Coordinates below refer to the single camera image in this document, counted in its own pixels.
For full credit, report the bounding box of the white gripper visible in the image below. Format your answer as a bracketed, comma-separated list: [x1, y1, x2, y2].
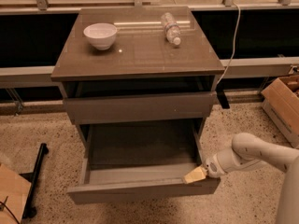
[183, 155, 226, 184]

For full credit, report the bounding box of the grey drawer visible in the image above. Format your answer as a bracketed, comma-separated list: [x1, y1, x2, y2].
[68, 119, 220, 204]
[64, 91, 216, 124]

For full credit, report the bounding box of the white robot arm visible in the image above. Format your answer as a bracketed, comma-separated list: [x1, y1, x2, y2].
[182, 133, 299, 224]

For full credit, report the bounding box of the grey top drawer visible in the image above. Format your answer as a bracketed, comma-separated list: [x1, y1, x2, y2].
[64, 91, 216, 124]

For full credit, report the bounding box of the grey drawer cabinet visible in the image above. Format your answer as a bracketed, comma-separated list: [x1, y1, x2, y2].
[50, 6, 225, 173]

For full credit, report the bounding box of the cardboard box right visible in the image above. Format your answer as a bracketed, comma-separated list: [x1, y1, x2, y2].
[262, 75, 299, 148]

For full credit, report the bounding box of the clear plastic water bottle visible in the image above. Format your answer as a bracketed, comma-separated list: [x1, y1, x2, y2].
[161, 12, 181, 46]

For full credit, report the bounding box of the white ceramic bowl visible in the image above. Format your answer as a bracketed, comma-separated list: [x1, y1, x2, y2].
[83, 23, 118, 50]

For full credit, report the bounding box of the black metal stand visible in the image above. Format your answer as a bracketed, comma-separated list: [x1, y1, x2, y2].
[21, 143, 49, 219]

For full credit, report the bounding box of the white cable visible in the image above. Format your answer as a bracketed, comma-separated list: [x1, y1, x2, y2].
[216, 3, 242, 86]

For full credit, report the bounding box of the black cable left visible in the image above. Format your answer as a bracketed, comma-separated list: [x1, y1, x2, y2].
[0, 196, 21, 224]

